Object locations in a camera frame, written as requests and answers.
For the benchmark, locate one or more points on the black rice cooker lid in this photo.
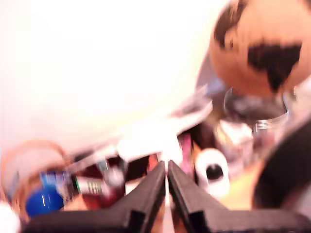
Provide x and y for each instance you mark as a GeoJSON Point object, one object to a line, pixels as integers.
{"type": "Point", "coordinates": [284, 170]}

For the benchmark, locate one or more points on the white roll with dark hole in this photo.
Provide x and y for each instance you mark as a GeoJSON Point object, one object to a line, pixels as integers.
{"type": "Point", "coordinates": [206, 157]}

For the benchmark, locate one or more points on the blue ball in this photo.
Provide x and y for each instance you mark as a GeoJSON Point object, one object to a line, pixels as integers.
{"type": "Point", "coordinates": [43, 202]}

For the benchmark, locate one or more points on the woven wicker basket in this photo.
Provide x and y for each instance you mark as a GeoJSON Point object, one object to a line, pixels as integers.
{"type": "Point", "coordinates": [39, 143]}

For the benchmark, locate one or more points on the cork globe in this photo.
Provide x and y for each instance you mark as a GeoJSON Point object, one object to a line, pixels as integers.
{"type": "Point", "coordinates": [245, 65]}

